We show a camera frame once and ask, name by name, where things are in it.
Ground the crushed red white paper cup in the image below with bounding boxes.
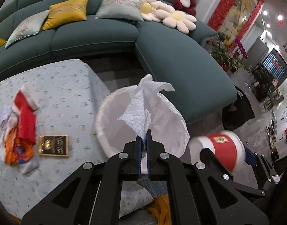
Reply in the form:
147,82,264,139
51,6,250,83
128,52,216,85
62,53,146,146
13,84,39,145

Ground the daisy pillow lower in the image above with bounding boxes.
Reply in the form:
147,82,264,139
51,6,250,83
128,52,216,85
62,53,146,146
155,9,197,34

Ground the orange snack wrapper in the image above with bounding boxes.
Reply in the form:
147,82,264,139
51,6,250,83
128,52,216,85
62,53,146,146
5,127,34,165

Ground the grey embroidered cushion left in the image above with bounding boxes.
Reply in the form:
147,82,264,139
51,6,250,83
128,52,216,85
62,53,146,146
5,10,50,49

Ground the yellow cloth below table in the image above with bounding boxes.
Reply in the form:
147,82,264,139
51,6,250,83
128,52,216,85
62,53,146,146
144,194,171,225

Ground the potted plant with flowers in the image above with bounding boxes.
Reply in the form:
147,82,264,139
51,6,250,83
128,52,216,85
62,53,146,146
207,32,248,73

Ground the white trash bin with liner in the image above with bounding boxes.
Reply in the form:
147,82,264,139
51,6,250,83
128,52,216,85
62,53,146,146
95,85,189,158

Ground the yellow cushion centre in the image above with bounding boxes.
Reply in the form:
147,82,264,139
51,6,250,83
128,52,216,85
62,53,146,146
41,0,88,31

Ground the dark green sectional sofa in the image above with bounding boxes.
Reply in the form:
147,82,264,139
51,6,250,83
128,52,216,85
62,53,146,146
0,0,237,123

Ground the grey embroidered cushion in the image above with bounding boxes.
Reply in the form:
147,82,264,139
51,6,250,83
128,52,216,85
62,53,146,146
5,10,50,49
95,0,144,21

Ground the daisy pillow upper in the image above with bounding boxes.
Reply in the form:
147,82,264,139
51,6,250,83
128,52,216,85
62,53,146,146
130,0,166,22

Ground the white paper towel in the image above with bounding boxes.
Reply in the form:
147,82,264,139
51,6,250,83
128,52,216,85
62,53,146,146
118,74,175,141

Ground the grey embroidered cushion right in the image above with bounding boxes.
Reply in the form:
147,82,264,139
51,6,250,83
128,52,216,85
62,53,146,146
95,0,144,21

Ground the floral light blue tablecloth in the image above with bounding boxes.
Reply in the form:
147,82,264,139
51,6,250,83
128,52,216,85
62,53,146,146
0,59,110,219

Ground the daisy pillow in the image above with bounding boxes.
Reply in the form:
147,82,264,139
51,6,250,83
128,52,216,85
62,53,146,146
155,9,197,34
130,0,166,22

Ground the black gold cigarette box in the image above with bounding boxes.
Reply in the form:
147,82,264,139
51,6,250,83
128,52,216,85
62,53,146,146
38,135,70,158

